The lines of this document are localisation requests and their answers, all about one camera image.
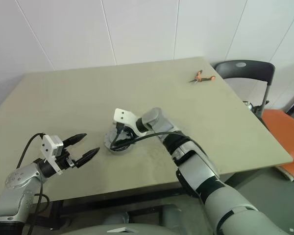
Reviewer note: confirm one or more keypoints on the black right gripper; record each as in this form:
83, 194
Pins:
128, 135

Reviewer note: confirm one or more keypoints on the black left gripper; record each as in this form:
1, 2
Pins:
65, 160

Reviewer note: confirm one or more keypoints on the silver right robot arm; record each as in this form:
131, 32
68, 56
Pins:
205, 176

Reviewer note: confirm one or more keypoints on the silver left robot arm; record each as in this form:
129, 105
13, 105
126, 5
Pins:
17, 186

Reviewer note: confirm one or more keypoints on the grey rounded shape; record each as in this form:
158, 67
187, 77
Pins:
116, 218

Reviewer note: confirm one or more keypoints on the black plastic chair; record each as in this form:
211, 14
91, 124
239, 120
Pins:
245, 69

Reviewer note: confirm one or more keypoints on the orange chair seat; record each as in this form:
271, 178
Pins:
281, 132

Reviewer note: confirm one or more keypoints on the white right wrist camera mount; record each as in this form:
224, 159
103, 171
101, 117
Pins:
122, 115

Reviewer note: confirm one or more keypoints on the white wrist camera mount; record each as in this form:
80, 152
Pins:
50, 147
122, 115

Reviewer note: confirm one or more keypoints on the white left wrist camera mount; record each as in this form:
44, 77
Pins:
50, 147

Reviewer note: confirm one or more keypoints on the dark table frame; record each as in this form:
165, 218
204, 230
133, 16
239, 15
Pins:
112, 199

